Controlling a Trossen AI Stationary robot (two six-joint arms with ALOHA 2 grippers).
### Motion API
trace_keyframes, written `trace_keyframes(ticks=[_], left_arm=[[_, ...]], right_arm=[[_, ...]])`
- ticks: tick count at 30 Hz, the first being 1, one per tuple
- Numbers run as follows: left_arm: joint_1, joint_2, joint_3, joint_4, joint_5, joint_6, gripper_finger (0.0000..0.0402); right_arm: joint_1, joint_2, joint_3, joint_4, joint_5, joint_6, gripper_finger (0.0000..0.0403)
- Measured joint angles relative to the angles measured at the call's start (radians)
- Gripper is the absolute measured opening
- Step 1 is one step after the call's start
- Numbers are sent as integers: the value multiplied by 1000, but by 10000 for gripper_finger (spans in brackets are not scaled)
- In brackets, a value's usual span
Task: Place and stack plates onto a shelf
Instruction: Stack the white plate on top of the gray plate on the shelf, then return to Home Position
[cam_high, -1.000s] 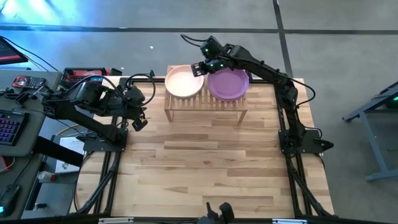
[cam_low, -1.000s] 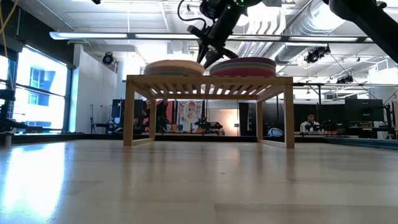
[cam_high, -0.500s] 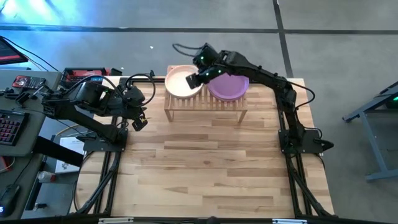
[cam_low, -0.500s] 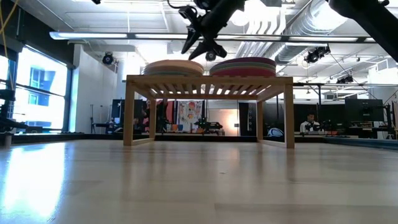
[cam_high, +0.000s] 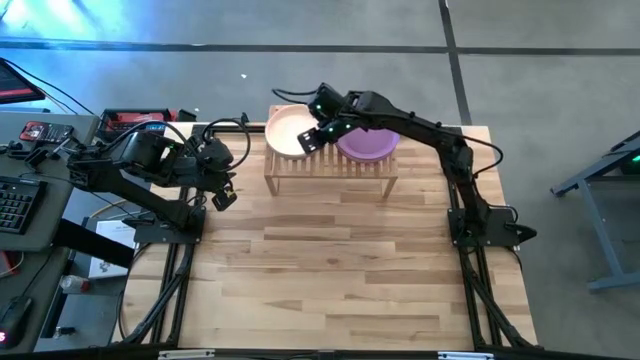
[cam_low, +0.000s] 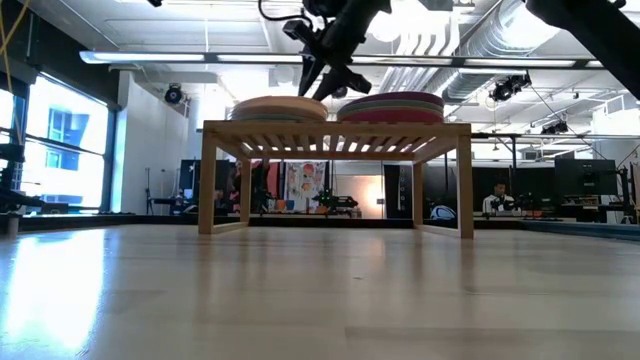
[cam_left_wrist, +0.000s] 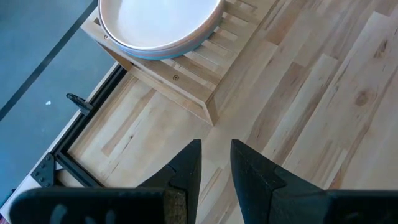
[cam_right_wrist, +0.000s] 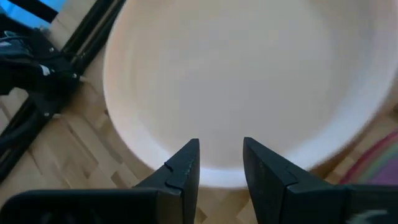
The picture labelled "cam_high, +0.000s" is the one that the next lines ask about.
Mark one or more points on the grey side desk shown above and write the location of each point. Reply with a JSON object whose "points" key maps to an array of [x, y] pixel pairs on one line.
{"points": [[55, 225]]}

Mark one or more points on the black keyboard with backlight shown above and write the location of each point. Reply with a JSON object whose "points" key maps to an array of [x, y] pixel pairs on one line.
{"points": [[17, 205]]}

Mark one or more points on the peach plate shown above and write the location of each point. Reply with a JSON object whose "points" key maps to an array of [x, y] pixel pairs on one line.
{"points": [[285, 131]]}

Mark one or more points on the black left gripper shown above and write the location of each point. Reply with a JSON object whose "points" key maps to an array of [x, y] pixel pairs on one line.
{"points": [[220, 181]]}

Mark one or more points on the black computer mouse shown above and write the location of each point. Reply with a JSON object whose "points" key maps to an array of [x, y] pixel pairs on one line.
{"points": [[14, 320]]}

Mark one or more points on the white paper box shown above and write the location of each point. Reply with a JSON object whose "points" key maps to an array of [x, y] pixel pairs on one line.
{"points": [[112, 250]]}

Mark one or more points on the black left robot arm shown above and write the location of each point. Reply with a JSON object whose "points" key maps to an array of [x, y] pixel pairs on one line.
{"points": [[125, 185]]}

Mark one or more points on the computer monitor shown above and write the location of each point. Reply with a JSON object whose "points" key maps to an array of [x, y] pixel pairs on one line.
{"points": [[15, 82]]}

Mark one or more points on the red and black equipment box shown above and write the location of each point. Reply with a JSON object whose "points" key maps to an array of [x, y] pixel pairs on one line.
{"points": [[130, 120]]}

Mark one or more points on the clear plastic bottle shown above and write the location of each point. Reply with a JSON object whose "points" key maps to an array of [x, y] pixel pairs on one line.
{"points": [[75, 284]]}

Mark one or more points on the slatted wooden shelf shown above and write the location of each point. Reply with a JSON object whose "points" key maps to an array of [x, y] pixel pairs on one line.
{"points": [[330, 167]]}

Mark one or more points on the purple plate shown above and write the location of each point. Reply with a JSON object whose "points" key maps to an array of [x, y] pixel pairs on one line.
{"points": [[370, 145]]}

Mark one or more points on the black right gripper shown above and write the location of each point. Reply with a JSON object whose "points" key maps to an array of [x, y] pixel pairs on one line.
{"points": [[340, 125]]}

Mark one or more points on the white edge bracket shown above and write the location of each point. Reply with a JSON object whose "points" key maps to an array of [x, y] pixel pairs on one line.
{"points": [[466, 356], [186, 355]]}

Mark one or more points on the black flat bar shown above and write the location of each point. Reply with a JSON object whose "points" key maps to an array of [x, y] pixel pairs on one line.
{"points": [[95, 243]]}

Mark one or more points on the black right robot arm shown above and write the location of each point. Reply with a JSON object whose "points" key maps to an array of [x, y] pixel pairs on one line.
{"points": [[430, 132]]}

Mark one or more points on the grey metal table stand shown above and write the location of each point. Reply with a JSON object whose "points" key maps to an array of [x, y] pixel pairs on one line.
{"points": [[607, 240]]}

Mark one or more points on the smartphone with red case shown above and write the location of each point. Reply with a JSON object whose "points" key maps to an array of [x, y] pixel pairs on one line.
{"points": [[46, 132]]}

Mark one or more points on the black frame clamp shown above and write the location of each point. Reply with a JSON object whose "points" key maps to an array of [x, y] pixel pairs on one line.
{"points": [[244, 120]]}

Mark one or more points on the black clamp tool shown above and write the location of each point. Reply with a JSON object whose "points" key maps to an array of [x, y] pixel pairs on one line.
{"points": [[45, 152]]}

